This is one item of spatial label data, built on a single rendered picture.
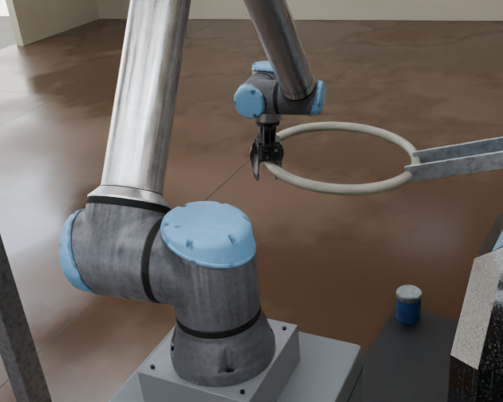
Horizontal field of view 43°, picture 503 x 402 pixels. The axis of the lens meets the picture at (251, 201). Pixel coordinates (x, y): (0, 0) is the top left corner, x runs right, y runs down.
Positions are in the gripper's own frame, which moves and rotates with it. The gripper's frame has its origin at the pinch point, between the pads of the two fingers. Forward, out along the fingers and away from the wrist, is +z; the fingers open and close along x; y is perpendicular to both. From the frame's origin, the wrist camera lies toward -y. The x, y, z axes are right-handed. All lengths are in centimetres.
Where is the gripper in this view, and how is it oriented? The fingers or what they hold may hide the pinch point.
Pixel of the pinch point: (266, 175)
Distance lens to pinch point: 199.4
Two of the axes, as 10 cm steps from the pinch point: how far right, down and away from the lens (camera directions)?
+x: 9.9, -0.7, 1.0
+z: 0.1, 8.6, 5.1
